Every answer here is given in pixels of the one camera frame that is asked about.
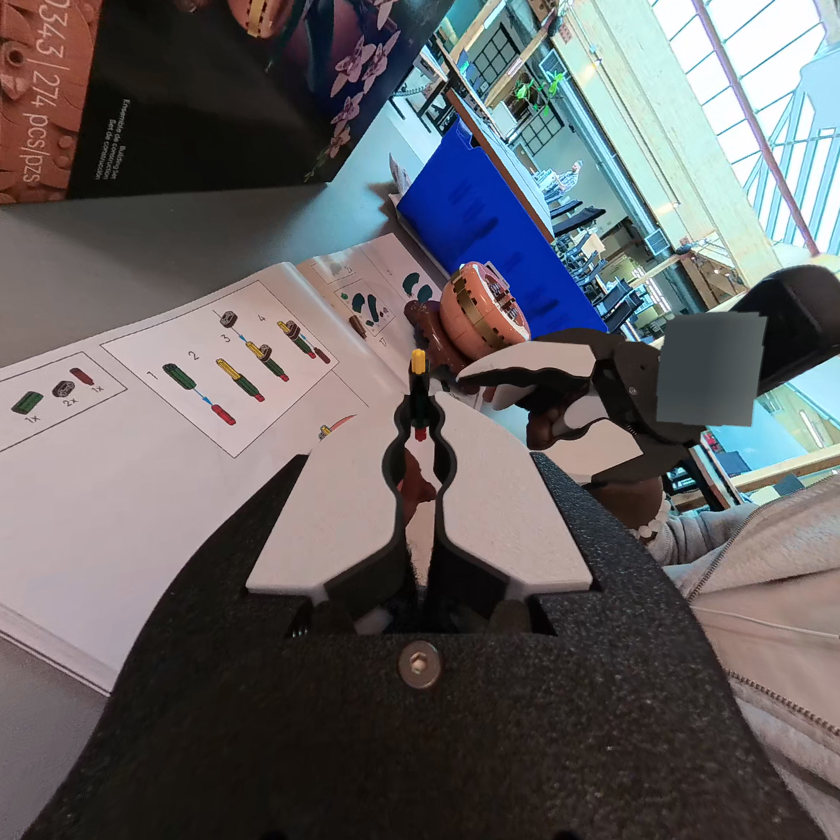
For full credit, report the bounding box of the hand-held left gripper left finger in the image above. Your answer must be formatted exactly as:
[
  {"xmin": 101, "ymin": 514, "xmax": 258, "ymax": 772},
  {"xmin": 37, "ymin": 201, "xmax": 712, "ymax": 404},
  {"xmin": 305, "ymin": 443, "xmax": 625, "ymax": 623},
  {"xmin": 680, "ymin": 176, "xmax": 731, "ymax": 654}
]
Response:
[{"xmin": 246, "ymin": 392, "xmax": 424, "ymax": 621}]

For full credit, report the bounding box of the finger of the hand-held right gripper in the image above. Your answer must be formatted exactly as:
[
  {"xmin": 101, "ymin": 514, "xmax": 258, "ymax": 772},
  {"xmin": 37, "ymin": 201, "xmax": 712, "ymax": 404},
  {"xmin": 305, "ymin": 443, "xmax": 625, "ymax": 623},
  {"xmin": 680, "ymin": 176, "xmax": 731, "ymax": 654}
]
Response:
[
  {"xmin": 551, "ymin": 394, "xmax": 657, "ymax": 487},
  {"xmin": 455, "ymin": 328, "xmax": 614, "ymax": 414}
]

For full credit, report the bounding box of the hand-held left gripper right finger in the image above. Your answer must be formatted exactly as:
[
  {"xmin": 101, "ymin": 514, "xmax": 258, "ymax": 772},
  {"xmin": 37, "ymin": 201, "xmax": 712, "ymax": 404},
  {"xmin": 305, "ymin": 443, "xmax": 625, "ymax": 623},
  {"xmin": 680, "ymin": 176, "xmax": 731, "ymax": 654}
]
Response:
[{"xmin": 423, "ymin": 392, "xmax": 595, "ymax": 618}]

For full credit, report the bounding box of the peach brick flower pot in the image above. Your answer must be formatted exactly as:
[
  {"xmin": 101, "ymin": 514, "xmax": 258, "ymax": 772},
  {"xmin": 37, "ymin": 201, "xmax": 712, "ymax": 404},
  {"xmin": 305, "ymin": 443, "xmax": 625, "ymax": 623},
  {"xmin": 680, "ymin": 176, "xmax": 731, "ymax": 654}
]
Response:
[{"xmin": 403, "ymin": 261, "xmax": 534, "ymax": 395}]

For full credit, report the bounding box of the green yellow brick stem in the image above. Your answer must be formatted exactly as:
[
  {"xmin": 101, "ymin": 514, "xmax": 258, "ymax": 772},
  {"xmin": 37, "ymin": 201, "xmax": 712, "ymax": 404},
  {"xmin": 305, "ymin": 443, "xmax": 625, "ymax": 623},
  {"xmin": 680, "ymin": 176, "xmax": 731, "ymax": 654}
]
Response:
[{"xmin": 408, "ymin": 349, "xmax": 434, "ymax": 442}]

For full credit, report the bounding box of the grey desk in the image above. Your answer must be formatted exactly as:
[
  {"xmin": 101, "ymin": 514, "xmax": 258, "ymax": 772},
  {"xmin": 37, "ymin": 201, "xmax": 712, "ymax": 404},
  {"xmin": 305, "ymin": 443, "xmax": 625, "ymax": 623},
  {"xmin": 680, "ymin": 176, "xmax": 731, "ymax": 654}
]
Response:
[{"xmin": 0, "ymin": 98, "xmax": 532, "ymax": 840}]

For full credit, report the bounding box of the person's right hand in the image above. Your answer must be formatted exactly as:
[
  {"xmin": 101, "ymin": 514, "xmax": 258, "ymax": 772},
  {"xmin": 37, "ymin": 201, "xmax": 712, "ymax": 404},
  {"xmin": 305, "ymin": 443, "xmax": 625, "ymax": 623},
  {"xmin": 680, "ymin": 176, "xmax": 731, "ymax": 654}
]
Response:
[{"xmin": 525, "ymin": 387, "xmax": 670, "ymax": 546}]

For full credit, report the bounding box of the large blue plastic bin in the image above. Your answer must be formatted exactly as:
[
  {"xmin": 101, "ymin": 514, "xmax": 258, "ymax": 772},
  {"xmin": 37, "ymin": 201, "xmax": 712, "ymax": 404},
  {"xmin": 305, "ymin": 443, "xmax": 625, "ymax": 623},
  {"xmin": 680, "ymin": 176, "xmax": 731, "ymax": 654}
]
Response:
[{"xmin": 395, "ymin": 117, "xmax": 609, "ymax": 341}]

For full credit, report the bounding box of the black office chair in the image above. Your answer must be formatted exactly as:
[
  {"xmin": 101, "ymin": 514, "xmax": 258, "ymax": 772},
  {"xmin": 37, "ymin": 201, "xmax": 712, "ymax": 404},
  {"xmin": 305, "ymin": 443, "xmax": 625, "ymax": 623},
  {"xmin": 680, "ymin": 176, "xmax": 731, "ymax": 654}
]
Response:
[{"xmin": 551, "ymin": 197, "xmax": 608, "ymax": 238}]

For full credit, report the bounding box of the building instruction booklet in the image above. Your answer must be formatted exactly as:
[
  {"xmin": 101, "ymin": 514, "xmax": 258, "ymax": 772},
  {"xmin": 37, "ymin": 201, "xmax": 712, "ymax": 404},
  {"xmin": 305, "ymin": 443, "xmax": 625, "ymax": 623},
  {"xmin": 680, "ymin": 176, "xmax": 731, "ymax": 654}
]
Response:
[{"xmin": 0, "ymin": 233, "xmax": 490, "ymax": 697}]

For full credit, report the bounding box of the green hanging plant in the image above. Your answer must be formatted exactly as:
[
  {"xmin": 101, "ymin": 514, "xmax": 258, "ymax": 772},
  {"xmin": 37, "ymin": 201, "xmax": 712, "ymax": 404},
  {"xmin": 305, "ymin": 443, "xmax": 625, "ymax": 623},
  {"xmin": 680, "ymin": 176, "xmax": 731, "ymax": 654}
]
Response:
[{"xmin": 517, "ymin": 69, "xmax": 567, "ymax": 118}]

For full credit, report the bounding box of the orchid building set box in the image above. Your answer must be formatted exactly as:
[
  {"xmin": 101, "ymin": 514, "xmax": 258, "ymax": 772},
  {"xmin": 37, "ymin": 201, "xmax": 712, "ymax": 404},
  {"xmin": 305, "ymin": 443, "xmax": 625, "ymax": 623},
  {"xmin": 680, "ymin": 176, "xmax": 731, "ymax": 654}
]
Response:
[{"xmin": 0, "ymin": 0, "xmax": 455, "ymax": 206}]

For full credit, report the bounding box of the white bead bracelet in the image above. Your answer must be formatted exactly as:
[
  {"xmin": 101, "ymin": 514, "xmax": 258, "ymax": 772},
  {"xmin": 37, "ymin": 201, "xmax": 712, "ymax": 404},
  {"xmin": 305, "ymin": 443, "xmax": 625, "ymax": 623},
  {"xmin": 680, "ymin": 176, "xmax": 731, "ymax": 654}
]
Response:
[{"xmin": 626, "ymin": 502, "xmax": 678, "ymax": 546}]

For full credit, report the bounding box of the thin white cable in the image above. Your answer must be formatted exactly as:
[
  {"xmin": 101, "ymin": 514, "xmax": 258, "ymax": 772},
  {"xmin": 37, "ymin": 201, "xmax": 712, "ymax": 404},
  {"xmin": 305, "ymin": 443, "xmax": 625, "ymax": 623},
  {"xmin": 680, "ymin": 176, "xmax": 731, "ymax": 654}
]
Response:
[{"xmin": 694, "ymin": 605, "xmax": 840, "ymax": 643}]

